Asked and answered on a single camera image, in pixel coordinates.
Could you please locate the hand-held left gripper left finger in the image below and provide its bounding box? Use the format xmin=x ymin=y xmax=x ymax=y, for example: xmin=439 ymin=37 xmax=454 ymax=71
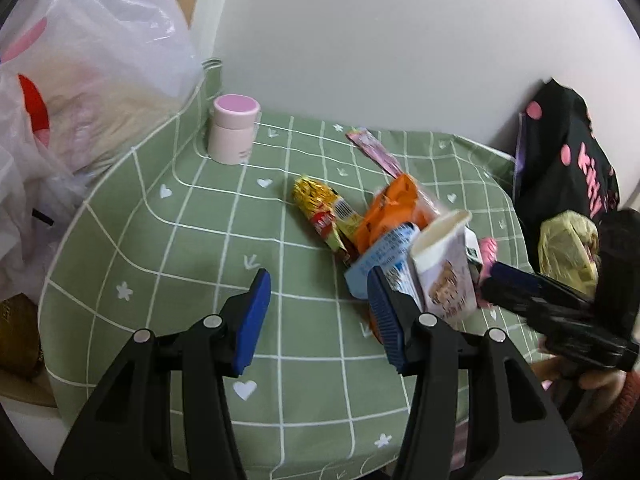
xmin=54 ymin=267 xmax=273 ymax=480

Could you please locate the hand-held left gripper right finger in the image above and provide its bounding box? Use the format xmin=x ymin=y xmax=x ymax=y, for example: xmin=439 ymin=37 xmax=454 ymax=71
xmin=367 ymin=266 xmax=583 ymax=480

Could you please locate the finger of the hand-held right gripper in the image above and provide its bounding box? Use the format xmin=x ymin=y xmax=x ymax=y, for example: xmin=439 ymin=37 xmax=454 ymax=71
xmin=479 ymin=279 xmax=552 ymax=332
xmin=491 ymin=261 xmax=597 ymax=312

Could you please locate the white blue snack packet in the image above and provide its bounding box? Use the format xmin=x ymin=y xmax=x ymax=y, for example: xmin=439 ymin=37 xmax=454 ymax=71
xmin=345 ymin=222 xmax=426 ymax=312

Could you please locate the yellow plastic bag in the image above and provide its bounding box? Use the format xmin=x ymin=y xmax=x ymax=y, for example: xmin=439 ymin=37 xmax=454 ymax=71
xmin=539 ymin=211 xmax=601 ymax=287

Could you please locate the white bear print snack bag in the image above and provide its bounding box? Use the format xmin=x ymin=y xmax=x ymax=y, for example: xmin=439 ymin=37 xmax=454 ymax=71
xmin=410 ymin=209 xmax=481 ymax=329

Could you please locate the orange snack bag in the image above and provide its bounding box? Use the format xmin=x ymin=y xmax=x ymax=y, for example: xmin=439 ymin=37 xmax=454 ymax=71
xmin=352 ymin=172 xmax=443 ymax=261

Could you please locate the shiny gold snack wrapper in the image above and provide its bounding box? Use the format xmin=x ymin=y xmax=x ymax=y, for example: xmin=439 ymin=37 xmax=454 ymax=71
xmin=292 ymin=175 xmax=366 ymax=254

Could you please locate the pink strip wrapper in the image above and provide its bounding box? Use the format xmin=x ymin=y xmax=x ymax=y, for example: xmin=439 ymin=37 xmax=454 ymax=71
xmin=346 ymin=129 xmax=404 ymax=179

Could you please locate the person's right hand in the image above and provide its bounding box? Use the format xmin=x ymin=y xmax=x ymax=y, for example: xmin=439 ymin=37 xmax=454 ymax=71
xmin=537 ymin=355 xmax=628 ymax=392

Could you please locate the pink caterpillar toy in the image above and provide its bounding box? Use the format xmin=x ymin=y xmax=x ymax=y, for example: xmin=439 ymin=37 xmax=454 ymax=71
xmin=475 ymin=237 xmax=501 ymax=309

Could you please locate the green checked tablecloth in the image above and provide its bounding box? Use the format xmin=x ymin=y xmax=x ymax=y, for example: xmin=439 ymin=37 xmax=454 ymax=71
xmin=37 ymin=67 xmax=551 ymax=480

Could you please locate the black pink-dotted bag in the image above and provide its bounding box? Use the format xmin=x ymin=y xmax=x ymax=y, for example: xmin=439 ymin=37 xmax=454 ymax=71
xmin=515 ymin=79 xmax=622 ymax=222

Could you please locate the pink cylindrical container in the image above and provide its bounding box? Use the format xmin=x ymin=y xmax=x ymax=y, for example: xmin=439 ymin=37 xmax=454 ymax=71
xmin=207 ymin=94 xmax=261 ymax=165

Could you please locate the golden yellow packet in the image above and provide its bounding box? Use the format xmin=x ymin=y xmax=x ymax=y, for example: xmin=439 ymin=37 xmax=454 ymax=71
xmin=0 ymin=294 xmax=44 ymax=377

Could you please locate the white plastic bag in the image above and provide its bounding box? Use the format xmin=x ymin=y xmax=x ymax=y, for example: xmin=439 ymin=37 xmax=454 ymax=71
xmin=0 ymin=0 xmax=207 ymax=302

